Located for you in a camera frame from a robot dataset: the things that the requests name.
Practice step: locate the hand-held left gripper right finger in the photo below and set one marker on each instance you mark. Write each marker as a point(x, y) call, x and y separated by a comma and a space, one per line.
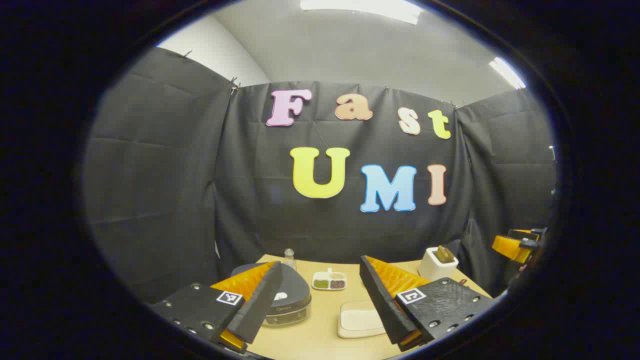
point(385, 305)

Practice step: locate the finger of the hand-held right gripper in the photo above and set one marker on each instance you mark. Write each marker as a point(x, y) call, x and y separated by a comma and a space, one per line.
point(510, 247)
point(525, 233)

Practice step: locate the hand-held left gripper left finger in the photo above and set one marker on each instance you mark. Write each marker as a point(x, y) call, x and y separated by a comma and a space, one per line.
point(260, 305)

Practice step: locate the clear tray of rice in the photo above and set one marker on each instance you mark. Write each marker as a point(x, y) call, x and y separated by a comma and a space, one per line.
point(357, 320)

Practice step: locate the dark grey rice cooker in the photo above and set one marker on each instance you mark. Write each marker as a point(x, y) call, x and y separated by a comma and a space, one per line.
point(295, 295)

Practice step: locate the small glass bottle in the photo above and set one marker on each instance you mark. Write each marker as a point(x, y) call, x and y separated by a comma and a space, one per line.
point(289, 260)

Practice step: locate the white divided bean dish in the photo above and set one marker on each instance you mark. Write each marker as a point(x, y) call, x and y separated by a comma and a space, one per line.
point(329, 282)

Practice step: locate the white toaster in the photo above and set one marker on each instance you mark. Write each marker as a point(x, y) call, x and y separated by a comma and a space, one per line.
point(435, 270)

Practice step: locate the brown toast slice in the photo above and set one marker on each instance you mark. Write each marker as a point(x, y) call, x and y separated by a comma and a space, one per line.
point(443, 254)

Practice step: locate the black backdrop cloth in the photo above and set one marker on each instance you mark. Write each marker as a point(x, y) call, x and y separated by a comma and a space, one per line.
point(175, 175)

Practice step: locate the ceiling light panel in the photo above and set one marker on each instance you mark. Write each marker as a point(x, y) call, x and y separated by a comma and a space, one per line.
point(507, 72)

